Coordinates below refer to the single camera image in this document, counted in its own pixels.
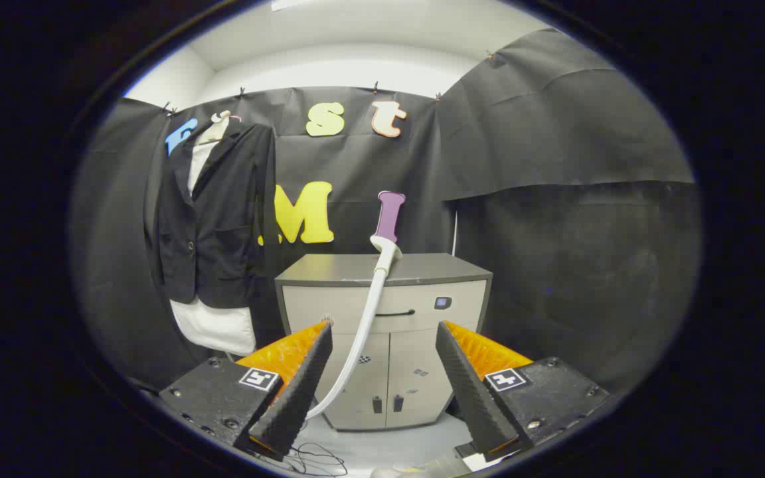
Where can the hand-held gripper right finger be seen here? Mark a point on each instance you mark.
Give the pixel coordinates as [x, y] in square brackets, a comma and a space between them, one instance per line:
[469, 392]

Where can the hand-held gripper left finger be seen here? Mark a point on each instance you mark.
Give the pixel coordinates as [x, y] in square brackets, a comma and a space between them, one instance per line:
[296, 392]

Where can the white shirt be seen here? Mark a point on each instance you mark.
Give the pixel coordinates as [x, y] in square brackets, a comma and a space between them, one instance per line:
[218, 328]

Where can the white garment steamer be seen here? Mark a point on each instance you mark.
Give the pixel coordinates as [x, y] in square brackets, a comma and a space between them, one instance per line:
[370, 312]

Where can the black suit jacket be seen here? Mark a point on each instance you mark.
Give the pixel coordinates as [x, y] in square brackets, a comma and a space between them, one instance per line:
[223, 226]

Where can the white clothes hanger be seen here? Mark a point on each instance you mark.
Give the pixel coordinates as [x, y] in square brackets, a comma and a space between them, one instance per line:
[215, 129]

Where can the grey cabinet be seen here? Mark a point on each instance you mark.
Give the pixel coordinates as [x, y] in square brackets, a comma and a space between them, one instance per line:
[356, 269]

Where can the black backdrop cloth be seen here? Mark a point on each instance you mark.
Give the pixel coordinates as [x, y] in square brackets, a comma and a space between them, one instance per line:
[555, 199]

